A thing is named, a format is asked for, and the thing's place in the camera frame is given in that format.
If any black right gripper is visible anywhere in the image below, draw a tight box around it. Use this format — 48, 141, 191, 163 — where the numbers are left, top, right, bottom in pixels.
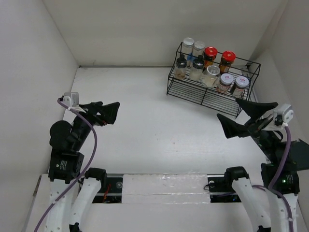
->
217, 96, 281, 162

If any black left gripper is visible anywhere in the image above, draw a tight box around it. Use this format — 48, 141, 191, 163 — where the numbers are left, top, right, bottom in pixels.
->
72, 100, 120, 149

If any white-lid spice jar back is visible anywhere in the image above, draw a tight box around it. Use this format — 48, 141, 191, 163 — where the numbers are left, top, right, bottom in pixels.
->
230, 76, 249, 98

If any white-lid spice jar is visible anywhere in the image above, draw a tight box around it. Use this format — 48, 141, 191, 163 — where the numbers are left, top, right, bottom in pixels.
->
216, 73, 234, 93
230, 76, 249, 98

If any white-lid spice jar front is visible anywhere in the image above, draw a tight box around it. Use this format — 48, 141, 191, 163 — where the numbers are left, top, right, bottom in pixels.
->
216, 73, 234, 93

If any clear glass jar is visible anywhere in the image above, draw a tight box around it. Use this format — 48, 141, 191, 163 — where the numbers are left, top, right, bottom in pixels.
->
200, 65, 220, 88

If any red-lid brown sauce jar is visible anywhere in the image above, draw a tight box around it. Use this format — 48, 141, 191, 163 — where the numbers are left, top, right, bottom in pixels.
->
218, 51, 236, 74

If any black-capped white powder bottle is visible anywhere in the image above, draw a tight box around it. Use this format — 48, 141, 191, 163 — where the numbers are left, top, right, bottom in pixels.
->
189, 55, 204, 81

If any red-capped dark sauce bottle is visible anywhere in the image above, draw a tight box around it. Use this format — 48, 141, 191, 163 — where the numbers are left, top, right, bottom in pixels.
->
204, 46, 218, 68

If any black-capped brown spice bottle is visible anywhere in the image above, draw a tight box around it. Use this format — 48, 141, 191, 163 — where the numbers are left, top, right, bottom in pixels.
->
174, 54, 187, 80

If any silver-capped blue-label shaker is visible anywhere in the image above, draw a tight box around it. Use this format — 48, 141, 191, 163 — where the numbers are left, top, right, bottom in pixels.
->
192, 41, 205, 60
181, 37, 195, 66

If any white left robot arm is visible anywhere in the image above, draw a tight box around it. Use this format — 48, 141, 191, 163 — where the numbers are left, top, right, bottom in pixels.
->
34, 98, 120, 232

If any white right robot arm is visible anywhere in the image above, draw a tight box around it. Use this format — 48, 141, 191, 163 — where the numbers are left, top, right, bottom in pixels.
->
217, 99, 309, 232

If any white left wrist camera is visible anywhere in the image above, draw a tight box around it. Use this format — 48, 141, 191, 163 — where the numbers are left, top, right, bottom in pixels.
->
62, 92, 79, 108

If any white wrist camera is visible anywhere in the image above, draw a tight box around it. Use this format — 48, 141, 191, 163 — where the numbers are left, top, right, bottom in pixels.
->
264, 103, 294, 131
62, 92, 79, 108

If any black wire shelf rack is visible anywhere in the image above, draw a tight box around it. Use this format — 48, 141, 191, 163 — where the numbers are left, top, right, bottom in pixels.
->
166, 57, 261, 118

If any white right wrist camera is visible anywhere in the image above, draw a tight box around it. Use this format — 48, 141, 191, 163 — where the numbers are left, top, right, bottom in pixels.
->
264, 103, 294, 131

